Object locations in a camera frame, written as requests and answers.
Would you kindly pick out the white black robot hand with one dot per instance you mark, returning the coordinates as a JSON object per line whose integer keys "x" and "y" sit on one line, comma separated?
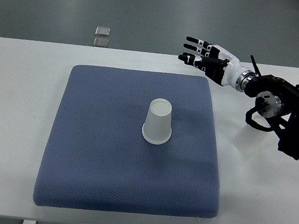
{"x": 218, "y": 64}

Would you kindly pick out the white paper cup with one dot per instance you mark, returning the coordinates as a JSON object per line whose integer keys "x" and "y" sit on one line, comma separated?
{"x": 157, "y": 126}
{"x": 249, "y": 140}

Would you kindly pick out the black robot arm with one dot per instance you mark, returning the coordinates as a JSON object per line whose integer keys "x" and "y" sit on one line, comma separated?
{"x": 276, "y": 108}

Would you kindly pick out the white paper cup on cushion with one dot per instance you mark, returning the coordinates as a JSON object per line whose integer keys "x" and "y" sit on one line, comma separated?
{"x": 157, "y": 126}

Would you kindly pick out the lower metal floor plate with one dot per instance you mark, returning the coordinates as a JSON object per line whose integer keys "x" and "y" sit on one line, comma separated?
{"x": 101, "y": 42}

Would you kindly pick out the metal floor plate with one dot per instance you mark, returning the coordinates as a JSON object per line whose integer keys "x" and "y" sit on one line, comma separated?
{"x": 101, "y": 42}
{"x": 102, "y": 31}

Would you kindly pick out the upper metal floor plate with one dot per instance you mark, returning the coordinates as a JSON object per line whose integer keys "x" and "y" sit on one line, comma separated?
{"x": 102, "y": 31}

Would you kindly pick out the blue fabric cushion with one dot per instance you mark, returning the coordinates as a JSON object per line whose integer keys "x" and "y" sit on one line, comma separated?
{"x": 97, "y": 159}

